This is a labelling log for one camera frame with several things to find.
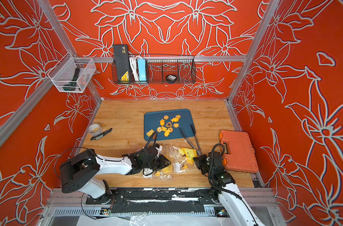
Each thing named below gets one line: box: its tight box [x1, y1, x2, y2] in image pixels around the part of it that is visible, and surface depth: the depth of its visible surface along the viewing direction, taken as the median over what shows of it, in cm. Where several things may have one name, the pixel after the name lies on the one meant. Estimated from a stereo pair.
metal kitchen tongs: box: [179, 123, 203, 156], surface depth 94 cm
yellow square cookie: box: [145, 129, 155, 138], surface depth 100 cm
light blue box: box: [137, 58, 147, 81], surface depth 92 cm
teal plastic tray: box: [143, 108, 195, 141], surface depth 105 cm
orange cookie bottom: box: [163, 129, 172, 138], surface depth 99 cm
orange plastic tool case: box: [219, 129, 259, 174], surface depth 87 cm
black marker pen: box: [90, 128, 113, 141], surface depth 99 cm
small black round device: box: [165, 74, 178, 81], surface depth 97 cm
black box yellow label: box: [113, 44, 131, 82], surface depth 89 cm
